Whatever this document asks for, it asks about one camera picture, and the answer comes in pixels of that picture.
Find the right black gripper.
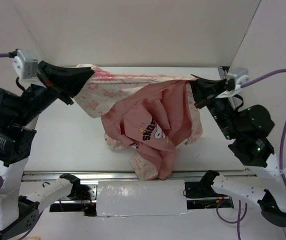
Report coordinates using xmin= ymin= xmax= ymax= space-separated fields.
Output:
xmin=188 ymin=72 xmax=240 ymax=138

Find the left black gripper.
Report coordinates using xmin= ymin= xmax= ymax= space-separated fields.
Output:
xmin=11 ymin=59 xmax=92 ymax=126

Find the pink and cream jacket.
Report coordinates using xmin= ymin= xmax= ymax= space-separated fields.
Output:
xmin=75 ymin=65 xmax=203 ymax=181

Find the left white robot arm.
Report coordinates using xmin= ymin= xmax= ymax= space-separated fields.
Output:
xmin=0 ymin=61 xmax=94 ymax=240

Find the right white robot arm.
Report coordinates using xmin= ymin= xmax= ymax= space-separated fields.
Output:
xmin=190 ymin=73 xmax=286 ymax=228

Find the white foil cover panel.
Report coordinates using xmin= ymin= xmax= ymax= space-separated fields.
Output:
xmin=96 ymin=180 xmax=188 ymax=217

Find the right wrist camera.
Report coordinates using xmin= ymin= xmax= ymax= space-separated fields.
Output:
xmin=216 ymin=67 xmax=249 ymax=99

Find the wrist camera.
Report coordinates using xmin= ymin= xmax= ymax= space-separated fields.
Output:
xmin=10 ymin=49 xmax=38 ymax=80
xmin=216 ymin=67 xmax=249 ymax=99

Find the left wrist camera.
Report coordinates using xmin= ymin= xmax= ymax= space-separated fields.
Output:
xmin=10 ymin=49 xmax=38 ymax=80

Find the front aluminium rail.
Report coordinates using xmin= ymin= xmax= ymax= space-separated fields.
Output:
xmin=21 ymin=169 xmax=256 ymax=182

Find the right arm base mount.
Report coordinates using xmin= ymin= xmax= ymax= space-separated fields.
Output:
xmin=182 ymin=181 xmax=234 ymax=210

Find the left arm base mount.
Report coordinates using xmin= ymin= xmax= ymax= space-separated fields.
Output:
xmin=49 ymin=184 xmax=98 ymax=217

